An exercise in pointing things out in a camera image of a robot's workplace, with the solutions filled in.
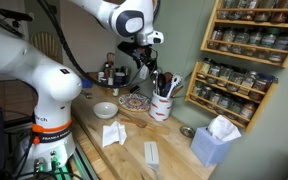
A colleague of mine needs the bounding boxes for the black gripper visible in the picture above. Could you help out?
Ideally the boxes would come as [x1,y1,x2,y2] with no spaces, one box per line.
[131,43,159,72]

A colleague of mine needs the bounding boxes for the blue silicone spatula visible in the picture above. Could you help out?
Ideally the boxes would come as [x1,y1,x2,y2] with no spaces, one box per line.
[160,81,172,98]

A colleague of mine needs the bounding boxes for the white tissue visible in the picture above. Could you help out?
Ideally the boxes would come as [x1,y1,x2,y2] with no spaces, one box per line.
[207,115,242,144]

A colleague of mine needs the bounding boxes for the aluminium mounting frame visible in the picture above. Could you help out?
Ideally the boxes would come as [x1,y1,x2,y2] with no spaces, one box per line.
[72,143,100,180]

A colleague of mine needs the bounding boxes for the white ceramic utensil holder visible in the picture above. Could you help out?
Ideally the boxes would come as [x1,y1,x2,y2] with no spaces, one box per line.
[148,91,174,123]

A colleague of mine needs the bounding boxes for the white printed shaker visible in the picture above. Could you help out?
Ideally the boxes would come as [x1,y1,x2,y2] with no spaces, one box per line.
[97,71,105,84]

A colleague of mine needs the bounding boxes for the glass spice jar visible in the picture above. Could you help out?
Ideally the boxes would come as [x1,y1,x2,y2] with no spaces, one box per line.
[240,0,257,22]
[218,67,233,88]
[198,86,212,103]
[268,33,288,64]
[253,0,272,24]
[217,94,233,114]
[227,71,247,93]
[219,29,237,54]
[207,64,222,84]
[240,72,259,96]
[228,0,243,22]
[270,0,288,25]
[245,30,263,58]
[192,82,203,99]
[231,30,251,56]
[217,0,232,21]
[238,103,258,126]
[227,99,245,121]
[207,91,222,109]
[207,28,224,51]
[199,59,213,79]

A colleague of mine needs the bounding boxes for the black cooking spoon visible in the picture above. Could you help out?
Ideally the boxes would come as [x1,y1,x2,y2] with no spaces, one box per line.
[157,73,167,96]

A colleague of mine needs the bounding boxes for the clear tall salt grinder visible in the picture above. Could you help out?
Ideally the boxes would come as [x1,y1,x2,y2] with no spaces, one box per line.
[107,68,115,87]

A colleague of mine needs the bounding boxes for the metal ladle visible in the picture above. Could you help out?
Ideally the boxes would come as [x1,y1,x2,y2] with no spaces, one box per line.
[150,69,160,96]

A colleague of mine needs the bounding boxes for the white-lidded spice jar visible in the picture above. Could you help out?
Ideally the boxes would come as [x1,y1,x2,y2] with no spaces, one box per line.
[113,71,127,86]

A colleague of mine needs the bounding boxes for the green-lidded spice jar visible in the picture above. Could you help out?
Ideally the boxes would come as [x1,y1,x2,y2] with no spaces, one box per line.
[257,29,280,61]

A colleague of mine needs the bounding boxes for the orange sauce bottle white cap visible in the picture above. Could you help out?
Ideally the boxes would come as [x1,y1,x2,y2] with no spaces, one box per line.
[103,63,112,79]

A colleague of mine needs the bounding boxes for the colourful patterned plate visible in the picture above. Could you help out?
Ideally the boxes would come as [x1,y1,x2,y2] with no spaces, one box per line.
[118,93,152,113]

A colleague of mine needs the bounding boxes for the flat wooden spatula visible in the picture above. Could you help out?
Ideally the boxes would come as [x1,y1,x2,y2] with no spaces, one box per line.
[120,118,170,136]

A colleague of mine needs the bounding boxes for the light wooden utensil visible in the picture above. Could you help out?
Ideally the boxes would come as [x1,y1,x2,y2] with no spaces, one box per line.
[172,85,185,99]

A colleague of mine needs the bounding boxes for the three-shelf wooden spice rack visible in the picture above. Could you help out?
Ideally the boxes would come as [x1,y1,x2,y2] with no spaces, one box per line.
[199,0,288,70]

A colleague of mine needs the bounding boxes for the blue tissue box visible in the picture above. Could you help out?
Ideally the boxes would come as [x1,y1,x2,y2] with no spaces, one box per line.
[189,127,234,168]

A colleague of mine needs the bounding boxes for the blue measuring cup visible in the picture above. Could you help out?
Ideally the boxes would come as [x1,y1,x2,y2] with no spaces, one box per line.
[81,78,94,90]

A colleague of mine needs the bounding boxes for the white wall outlet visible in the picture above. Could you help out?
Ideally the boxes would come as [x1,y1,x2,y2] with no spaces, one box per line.
[139,65,149,81]

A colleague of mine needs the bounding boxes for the wooden chair back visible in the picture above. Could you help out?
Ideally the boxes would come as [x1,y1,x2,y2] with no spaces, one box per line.
[29,31,60,63]

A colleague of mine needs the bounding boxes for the black camera on stand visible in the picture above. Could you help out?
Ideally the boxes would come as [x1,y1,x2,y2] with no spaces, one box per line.
[0,8,34,28]

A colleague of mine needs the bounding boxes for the two-shelf wooden spice rack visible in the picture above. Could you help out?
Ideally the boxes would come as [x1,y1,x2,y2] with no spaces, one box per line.
[183,61,279,135]

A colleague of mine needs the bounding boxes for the black base cables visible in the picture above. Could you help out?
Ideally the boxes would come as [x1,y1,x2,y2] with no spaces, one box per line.
[2,126,85,180]

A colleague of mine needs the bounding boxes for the wooden spoon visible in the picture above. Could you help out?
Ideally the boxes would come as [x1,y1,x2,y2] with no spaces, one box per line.
[118,109,148,130]

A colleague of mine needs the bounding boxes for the brown wooden spatula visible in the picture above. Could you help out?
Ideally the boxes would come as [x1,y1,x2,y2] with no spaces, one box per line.
[163,71,174,85]

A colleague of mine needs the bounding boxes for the white bowl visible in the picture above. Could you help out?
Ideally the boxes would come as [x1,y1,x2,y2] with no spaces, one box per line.
[92,102,119,121]

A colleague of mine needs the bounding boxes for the blue-lidded spice jar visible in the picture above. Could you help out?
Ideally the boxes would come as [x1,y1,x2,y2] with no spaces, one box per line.
[250,74,275,103]

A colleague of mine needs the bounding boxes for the small metal dish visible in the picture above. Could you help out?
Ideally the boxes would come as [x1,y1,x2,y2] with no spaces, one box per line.
[179,125,196,139]

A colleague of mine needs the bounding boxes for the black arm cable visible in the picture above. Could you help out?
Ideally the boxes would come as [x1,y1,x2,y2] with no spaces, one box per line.
[37,0,158,90]

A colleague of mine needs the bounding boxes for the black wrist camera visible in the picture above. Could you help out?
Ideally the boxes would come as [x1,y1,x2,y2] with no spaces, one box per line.
[117,41,140,55]

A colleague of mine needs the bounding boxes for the white paper napkin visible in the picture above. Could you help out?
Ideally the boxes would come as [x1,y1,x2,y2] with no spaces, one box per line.
[101,121,128,149]

